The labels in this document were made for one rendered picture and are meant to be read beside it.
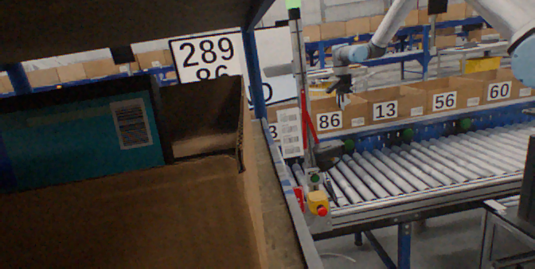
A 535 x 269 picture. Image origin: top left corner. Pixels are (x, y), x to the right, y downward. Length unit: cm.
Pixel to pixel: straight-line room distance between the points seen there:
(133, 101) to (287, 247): 15
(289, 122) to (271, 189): 73
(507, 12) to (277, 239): 90
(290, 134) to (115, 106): 86
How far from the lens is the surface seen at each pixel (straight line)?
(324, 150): 101
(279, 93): 107
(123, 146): 20
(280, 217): 24
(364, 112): 178
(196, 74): 96
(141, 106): 19
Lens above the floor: 149
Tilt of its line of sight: 17 degrees down
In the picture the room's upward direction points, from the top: 9 degrees counter-clockwise
